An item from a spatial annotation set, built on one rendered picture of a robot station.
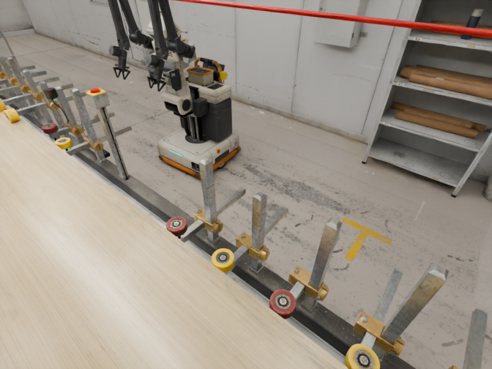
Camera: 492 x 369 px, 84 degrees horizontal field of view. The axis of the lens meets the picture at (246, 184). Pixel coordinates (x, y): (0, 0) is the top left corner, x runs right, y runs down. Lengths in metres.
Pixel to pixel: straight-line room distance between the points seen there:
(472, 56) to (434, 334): 2.27
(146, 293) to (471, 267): 2.26
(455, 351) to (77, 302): 1.94
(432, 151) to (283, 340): 2.95
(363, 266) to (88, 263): 1.77
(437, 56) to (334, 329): 2.67
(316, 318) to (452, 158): 2.71
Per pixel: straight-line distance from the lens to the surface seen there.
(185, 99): 2.54
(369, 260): 2.29
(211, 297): 0.92
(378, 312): 1.07
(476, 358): 1.13
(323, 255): 0.87
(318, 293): 1.01
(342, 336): 1.14
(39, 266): 1.19
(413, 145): 3.53
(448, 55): 3.24
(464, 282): 2.51
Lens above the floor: 1.71
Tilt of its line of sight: 39 degrees down
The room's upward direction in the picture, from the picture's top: 1 degrees clockwise
